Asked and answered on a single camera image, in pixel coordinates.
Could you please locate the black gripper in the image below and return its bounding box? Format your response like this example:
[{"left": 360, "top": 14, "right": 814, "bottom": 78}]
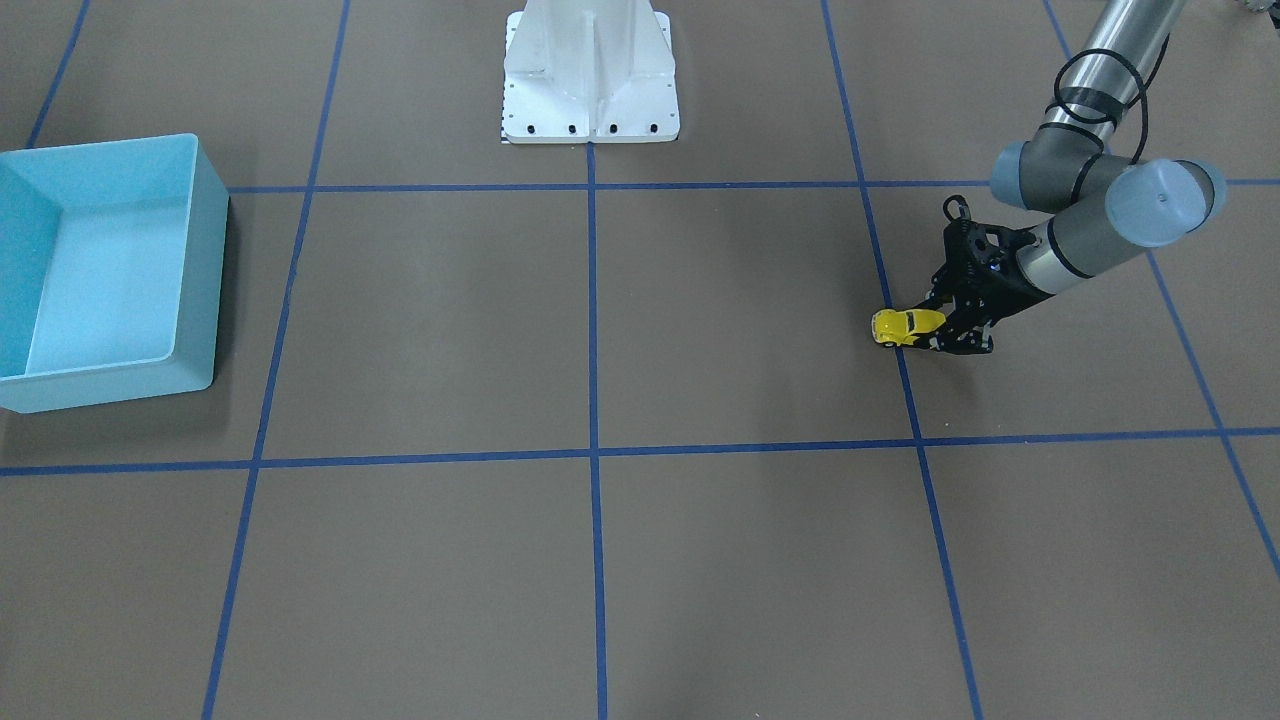
[{"left": 910, "top": 260, "right": 1051, "bottom": 356}]

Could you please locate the yellow beetle toy car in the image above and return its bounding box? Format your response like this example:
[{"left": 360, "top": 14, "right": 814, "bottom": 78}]
[{"left": 870, "top": 307, "right": 947, "bottom": 348}]

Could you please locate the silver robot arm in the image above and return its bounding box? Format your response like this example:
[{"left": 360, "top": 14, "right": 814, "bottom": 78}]
[{"left": 870, "top": 1, "right": 1228, "bottom": 355}]

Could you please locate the light blue plastic bin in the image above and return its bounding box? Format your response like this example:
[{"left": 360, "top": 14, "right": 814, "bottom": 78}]
[{"left": 1, "top": 133, "right": 229, "bottom": 414}]

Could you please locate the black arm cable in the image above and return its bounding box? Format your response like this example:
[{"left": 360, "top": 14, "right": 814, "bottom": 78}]
[{"left": 1044, "top": 29, "right": 1171, "bottom": 167}]

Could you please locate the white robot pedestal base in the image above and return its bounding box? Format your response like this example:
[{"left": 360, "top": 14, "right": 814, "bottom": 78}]
[{"left": 500, "top": 1, "right": 681, "bottom": 145}]

